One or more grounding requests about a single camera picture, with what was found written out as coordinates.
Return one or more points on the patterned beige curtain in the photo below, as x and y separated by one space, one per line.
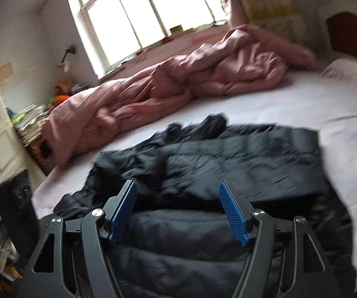
278 16

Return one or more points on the wooden white headboard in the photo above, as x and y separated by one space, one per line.
338 20

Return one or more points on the pink quilted duvet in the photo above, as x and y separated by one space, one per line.
248 59

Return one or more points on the books on windowsill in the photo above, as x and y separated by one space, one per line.
179 31

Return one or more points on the stack of papers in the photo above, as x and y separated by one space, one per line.
28 123

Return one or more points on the pink wall lamp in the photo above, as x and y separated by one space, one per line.
64 64

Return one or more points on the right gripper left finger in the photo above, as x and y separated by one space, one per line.
51 269

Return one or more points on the pink pillow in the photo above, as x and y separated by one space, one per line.
343 69

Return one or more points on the orange plush toy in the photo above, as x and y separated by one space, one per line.
60 99

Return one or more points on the black puffer jacket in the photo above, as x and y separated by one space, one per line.
179 242

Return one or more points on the pink bed sheet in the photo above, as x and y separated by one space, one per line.
303 99

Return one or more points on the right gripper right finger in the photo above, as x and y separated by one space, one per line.
286 251

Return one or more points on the black chair back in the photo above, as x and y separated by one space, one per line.
18 216

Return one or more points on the white framed window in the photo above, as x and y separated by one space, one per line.
114 32

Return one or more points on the carved wooden side table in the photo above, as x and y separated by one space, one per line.
42 154

